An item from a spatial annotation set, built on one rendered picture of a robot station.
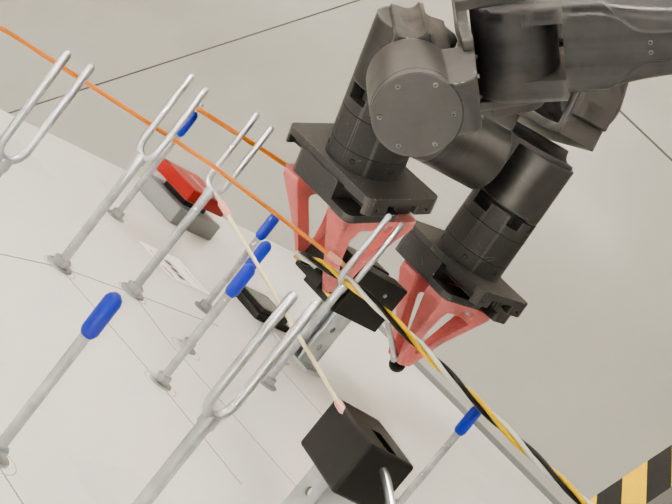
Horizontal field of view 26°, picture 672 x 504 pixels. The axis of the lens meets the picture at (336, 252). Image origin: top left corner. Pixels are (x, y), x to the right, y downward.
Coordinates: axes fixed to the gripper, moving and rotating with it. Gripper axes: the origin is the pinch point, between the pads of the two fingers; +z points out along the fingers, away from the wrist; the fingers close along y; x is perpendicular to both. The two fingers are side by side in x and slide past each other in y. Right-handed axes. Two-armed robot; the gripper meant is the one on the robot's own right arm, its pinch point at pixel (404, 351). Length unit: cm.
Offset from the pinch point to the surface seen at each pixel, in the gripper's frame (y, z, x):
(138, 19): -191, 31, 104
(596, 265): -78, 12, 137
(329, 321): 1.0, -1.4, -11.0
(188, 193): -17.9, -0.3, -12.5
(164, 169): -21.6, -0.3, -12.9
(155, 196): -20.2, 1.7, -13.3
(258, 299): -5.7, 1.5, -11.6
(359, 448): 27.4, -7.9, -35.0
